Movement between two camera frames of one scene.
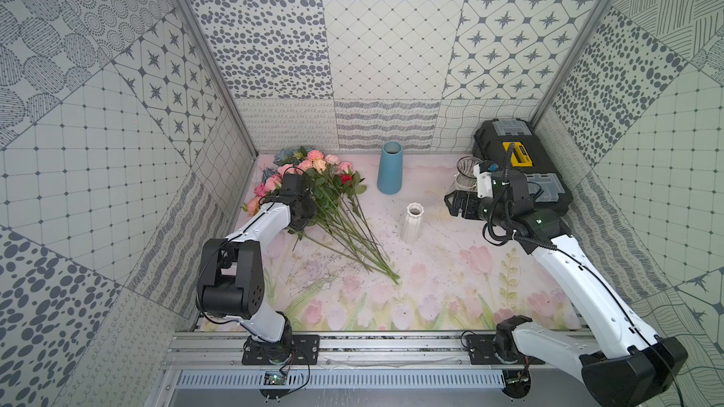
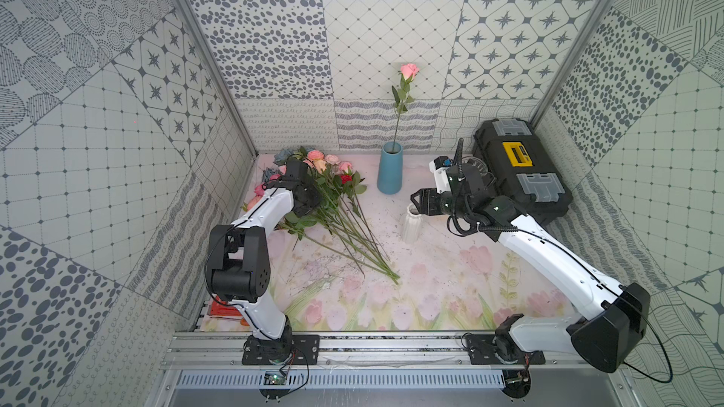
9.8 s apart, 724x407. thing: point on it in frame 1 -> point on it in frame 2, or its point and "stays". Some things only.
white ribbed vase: [412, 225] stays
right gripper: [470, 199] -> [427, 202]
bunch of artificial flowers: [337, 223] stays
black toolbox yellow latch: [515, 145] stays
